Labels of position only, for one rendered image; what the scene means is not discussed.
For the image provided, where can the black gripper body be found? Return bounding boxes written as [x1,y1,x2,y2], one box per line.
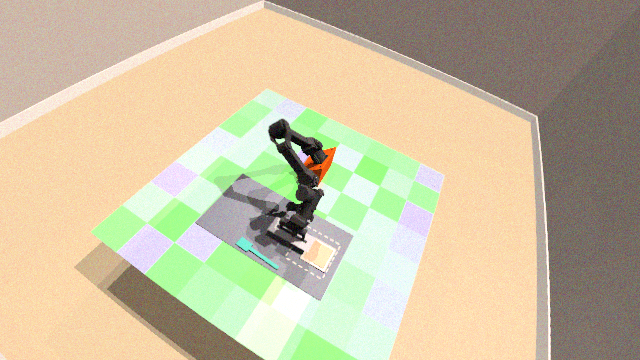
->
[290,202,317,227]

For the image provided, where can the white tile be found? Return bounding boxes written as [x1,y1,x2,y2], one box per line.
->
[300,239,336,272]

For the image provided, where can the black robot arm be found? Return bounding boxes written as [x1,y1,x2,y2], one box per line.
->
[268,118,329,214]

